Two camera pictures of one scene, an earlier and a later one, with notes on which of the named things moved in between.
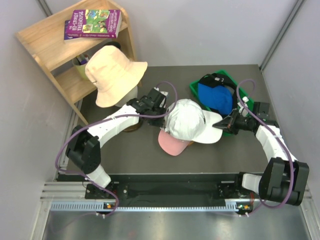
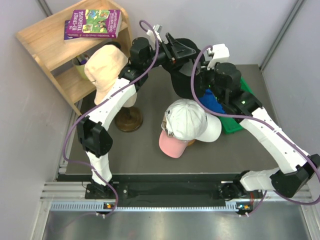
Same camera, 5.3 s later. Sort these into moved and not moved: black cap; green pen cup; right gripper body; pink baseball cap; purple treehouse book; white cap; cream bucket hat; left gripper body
Moved: right gripper body; black cap; left gripper body
Not moved: white cap; cream bucket hat; purple treehouse book; pink baseball cap; green pen cup
